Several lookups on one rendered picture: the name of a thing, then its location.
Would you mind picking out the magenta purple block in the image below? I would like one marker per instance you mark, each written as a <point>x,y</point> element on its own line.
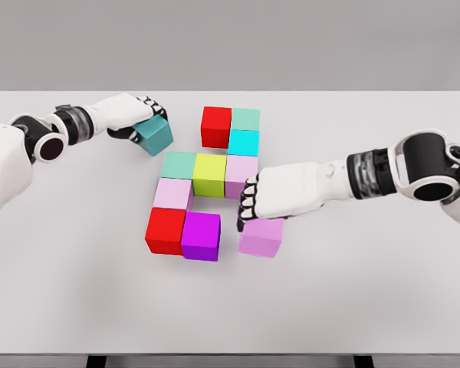
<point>200,235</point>

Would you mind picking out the yellow-green block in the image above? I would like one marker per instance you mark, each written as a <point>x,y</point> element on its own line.
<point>209,174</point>

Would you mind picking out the cyan block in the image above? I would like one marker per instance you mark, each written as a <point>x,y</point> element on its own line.
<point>244,142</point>

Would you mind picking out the mint green block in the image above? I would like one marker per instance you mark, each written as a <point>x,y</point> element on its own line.
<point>178,165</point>
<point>245,119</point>

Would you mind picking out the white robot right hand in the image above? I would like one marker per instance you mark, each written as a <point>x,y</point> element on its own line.
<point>283,191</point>

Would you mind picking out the white table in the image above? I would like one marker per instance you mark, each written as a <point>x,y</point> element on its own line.
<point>80,299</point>

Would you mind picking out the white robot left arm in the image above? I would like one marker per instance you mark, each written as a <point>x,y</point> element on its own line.
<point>7,161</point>

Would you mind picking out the red block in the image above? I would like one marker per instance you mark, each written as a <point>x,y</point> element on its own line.
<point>215,126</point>
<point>165,230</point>

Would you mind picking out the teal block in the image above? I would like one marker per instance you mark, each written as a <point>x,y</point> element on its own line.
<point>157,134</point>

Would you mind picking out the light pink block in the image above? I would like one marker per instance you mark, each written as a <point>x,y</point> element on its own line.
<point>237,176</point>
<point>171,193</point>

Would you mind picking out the orchid pink block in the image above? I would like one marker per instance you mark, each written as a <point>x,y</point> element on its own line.
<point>260,237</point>

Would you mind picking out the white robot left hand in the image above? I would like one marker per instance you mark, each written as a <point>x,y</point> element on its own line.
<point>124,111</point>

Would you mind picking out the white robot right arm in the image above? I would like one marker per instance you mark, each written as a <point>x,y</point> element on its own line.
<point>418,165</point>

